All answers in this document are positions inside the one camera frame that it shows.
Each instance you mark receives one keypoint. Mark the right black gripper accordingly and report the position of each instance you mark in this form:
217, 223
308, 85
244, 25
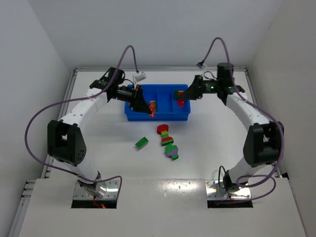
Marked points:
197, 87

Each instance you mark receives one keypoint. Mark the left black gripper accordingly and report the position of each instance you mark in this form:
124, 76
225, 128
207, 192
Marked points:
136, 98

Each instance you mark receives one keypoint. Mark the red purple green lego stack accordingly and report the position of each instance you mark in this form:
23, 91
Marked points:
153, 109

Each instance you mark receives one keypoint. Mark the red yellow green lego stack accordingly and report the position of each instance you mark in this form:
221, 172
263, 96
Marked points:
165, 138

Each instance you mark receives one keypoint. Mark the long green lego brick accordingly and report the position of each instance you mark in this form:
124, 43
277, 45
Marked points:
141, 143

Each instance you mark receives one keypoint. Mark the red lego brick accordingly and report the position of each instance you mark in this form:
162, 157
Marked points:
180, 102

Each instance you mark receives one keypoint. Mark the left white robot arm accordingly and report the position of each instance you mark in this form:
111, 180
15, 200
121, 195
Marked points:
65, 142

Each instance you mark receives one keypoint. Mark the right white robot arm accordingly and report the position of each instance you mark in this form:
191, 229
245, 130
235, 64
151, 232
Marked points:
263, 142

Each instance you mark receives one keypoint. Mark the blue divided plastic bin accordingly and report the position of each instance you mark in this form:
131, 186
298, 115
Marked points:
166, 103

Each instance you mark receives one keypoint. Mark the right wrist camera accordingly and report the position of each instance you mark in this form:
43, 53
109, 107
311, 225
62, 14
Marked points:
201, 65

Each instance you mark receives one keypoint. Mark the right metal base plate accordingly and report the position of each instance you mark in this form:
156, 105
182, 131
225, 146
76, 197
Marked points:
215, 191

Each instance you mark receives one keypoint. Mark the metal base plate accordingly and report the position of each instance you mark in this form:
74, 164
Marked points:
215, 191
101, 191

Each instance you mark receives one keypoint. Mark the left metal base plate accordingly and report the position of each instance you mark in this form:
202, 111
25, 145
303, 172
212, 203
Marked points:
101, 191

